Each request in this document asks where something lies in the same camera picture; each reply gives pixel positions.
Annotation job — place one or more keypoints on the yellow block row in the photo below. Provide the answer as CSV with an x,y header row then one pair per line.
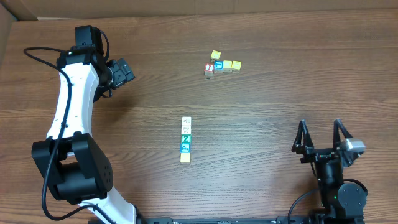
x,y
236,66
227,66

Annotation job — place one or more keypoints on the plain white wooden block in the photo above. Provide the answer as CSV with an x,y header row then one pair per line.
x,y
186,121

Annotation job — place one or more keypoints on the yellow block top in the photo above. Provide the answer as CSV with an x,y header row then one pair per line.
x,y
215,55

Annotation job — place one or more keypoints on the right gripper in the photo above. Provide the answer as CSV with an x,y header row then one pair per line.
x,y
321,155

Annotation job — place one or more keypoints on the yellow block right row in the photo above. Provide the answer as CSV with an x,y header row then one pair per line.
x,y
236,66

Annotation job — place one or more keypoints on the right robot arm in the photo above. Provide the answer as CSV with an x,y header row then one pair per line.
x,y
342,200

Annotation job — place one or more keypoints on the red letter block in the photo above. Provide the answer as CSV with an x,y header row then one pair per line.
x,y
209,69

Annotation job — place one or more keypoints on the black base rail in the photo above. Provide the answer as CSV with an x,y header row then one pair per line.
x,y
277,220

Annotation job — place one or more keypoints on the yellow block middle row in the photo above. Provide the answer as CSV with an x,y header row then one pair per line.
x,y
227,66

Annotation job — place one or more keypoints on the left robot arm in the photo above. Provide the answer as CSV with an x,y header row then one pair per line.
x,y
77,174

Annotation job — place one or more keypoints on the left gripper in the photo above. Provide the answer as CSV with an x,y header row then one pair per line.
x,y
123,72

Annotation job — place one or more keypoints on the blue letter block in row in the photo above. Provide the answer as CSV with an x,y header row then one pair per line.
x,y
218,67

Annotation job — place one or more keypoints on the white patterned block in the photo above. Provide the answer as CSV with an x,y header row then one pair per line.
x,y
186,130

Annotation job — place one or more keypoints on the green Z block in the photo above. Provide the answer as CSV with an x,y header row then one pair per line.
x,y
186,139

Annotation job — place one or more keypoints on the blue P block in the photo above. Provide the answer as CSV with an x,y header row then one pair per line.
x,y
185,148

